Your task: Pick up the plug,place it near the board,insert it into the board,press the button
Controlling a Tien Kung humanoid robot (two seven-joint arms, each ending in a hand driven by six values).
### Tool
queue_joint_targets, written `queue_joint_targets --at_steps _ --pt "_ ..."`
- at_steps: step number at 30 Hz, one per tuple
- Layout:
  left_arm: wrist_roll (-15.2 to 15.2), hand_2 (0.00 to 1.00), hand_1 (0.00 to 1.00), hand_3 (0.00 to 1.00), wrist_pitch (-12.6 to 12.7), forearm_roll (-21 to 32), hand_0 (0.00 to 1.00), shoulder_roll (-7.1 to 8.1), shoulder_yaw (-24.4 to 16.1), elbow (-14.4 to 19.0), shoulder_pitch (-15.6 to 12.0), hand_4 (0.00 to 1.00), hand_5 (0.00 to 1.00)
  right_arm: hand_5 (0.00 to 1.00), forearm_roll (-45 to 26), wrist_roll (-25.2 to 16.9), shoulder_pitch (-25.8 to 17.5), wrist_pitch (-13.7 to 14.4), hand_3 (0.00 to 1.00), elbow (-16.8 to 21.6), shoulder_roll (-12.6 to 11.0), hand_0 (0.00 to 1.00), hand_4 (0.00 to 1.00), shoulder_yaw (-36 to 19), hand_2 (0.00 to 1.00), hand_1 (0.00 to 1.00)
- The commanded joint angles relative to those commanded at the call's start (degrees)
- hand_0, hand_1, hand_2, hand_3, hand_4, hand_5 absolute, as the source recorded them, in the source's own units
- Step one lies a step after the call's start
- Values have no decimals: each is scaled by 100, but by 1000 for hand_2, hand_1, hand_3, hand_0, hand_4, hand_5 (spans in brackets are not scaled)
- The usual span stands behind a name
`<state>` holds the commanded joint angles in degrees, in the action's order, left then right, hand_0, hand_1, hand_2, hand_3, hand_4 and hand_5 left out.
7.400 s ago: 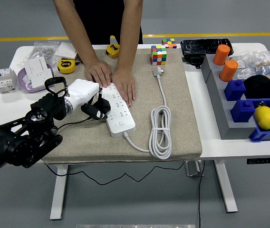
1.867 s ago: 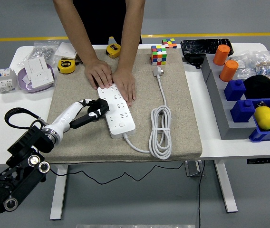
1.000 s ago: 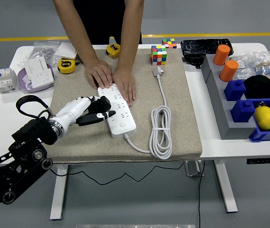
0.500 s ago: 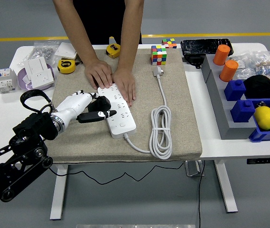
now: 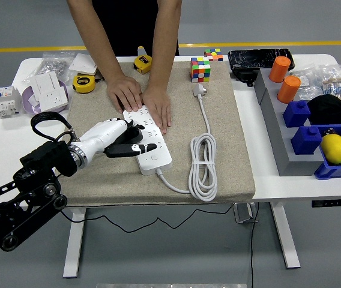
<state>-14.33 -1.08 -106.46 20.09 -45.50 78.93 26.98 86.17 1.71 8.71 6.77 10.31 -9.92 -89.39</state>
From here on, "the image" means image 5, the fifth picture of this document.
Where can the grey stepped block holder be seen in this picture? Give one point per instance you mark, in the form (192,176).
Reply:
(281,144)

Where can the clear plastic bag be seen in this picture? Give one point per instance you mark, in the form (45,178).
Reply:
(307,84)

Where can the small colourful puzzle cube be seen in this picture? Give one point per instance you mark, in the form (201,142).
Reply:
(214,55)

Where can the person's right hand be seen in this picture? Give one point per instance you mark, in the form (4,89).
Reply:
(125,91)

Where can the black desk control panel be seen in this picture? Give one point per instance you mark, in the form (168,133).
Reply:
(335,203)

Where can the blue storage bin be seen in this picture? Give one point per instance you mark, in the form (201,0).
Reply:
(329,172)

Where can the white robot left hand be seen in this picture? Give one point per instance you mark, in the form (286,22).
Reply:
(104,135)

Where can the clear bag of screws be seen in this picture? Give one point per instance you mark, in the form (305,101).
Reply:
(52,64)

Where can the purple bowl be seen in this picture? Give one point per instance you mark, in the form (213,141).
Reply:
(29,106)

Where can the person's left hand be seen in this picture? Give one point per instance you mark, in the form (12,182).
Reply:
(157,105)

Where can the black plastic tray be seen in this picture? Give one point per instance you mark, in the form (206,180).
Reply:
(254,58)

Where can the white power strip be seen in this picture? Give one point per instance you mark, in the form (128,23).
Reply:
(155,162)

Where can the large colourful puzzle cube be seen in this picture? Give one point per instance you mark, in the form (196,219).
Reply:
(200,70)

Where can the grey-brown mat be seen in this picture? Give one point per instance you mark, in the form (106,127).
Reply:
(113,186)

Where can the white table leg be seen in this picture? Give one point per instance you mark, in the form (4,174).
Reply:
(287,240)
(74,246)

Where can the white switch plate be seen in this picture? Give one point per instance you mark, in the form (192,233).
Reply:
(47,82)

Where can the clear bag of resistors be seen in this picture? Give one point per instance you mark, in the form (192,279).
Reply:
(337,82)

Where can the white circuit breaker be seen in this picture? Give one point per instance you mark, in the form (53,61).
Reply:
(5,102)

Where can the black plug adapter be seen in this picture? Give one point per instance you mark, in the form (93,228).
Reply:
(133,135)

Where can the blue block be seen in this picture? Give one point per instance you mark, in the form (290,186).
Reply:
(296,114)
(306,141)

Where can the person's right forearm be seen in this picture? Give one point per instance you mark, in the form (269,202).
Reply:
(94,33)

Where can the white square switch panel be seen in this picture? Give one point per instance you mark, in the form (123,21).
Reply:
(83,63)

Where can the person's left forearm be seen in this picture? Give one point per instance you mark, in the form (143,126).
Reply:
(166,36)

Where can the black cloth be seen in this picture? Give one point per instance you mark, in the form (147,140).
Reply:
(332,111)

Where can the orange cylinder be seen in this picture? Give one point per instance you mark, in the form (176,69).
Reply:
(279,69)
(289,90)

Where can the person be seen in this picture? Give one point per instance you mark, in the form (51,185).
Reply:
(134,24)

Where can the white wall socket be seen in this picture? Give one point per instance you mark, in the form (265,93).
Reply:
(53,100)

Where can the yellow lemon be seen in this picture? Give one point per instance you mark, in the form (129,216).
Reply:
(335,149)

